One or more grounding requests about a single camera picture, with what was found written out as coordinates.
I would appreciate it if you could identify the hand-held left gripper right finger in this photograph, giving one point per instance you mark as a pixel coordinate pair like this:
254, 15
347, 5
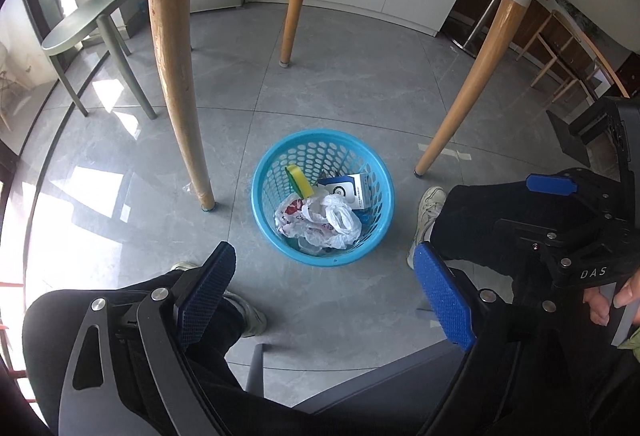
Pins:
445, 301

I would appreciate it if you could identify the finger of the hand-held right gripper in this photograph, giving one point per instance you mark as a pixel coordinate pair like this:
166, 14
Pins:
575, 136
550, 184

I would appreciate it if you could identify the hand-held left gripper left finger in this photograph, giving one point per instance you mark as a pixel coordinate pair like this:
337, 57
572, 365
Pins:
205, 296

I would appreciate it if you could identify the white plastic bag red print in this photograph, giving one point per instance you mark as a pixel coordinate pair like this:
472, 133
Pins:
292, 218

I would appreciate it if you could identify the white blue cardboard box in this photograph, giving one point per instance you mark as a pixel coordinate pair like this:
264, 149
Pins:
345, 191

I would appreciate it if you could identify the blue plastic basket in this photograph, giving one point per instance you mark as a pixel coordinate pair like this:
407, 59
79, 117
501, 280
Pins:
325, 141

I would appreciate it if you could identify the person's right hand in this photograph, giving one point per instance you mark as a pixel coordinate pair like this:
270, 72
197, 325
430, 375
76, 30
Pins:
597, 308

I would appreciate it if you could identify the person's left white sneaker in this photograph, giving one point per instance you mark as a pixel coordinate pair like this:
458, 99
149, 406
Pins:
250, 316

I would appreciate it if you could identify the person's white sneaker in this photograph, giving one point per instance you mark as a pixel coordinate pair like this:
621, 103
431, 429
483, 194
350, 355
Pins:
250, 316
430, 206

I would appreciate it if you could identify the person's right white sneaker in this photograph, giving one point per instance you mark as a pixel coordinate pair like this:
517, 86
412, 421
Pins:
430, 206

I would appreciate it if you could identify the dark wooden cabinet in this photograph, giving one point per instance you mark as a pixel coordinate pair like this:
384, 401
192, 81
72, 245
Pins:
475, 11

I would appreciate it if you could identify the round white table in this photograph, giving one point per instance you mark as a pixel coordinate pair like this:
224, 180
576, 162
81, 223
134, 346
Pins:
170, 66

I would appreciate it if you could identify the green plastic chair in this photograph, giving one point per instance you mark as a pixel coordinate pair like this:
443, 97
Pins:
90, 16

